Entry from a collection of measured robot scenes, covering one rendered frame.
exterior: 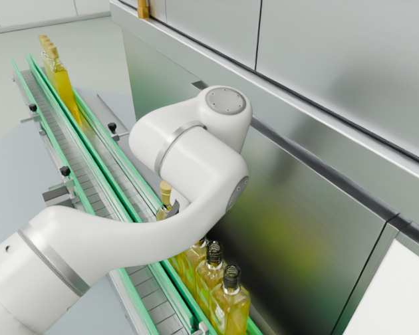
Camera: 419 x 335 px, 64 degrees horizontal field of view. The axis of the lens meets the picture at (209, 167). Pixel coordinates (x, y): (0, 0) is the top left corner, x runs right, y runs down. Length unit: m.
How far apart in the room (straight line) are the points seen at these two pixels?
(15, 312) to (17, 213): 1.08
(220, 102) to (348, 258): 0.30
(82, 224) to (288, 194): 0.36
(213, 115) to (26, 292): 0.25
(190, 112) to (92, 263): 0.19
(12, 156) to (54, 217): 1.37
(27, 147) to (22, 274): 1.42
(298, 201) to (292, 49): 0.23
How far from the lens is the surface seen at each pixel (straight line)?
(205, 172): 0.33
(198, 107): 0.40
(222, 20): 0.65
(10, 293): 0.31
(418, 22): 0.41
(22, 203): 1.42
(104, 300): 1.05
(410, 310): 0.53
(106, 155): 1.30
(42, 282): 0.31
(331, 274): 0.59
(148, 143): 0.37
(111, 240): 0.31
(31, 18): 6.45
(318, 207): 0.53
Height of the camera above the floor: 1.63
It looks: 39 degrees down
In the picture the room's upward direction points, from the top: straight up
